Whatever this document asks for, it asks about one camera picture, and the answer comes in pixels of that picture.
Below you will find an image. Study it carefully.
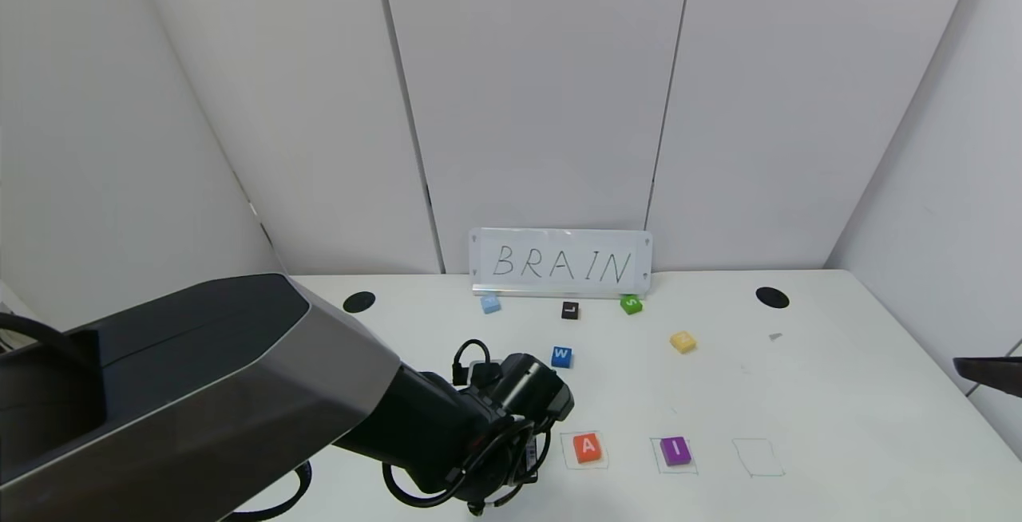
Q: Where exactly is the white BRAIN whiteboard sign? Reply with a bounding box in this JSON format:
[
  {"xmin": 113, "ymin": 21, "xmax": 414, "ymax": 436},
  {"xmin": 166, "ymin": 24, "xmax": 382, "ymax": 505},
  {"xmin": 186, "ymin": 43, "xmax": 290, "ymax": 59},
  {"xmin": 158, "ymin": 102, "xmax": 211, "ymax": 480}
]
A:
[{"xmin": 469, "ymin": 227, "xmax": 653, "ymax": 299}]

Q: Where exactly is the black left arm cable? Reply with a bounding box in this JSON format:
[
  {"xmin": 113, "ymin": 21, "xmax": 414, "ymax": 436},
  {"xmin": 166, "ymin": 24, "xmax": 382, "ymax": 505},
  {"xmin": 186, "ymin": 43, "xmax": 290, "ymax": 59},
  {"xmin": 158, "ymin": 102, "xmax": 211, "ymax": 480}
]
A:
[{"xmin": 220, "ymin": 461, "xmax": 314, "ymax": 522}]

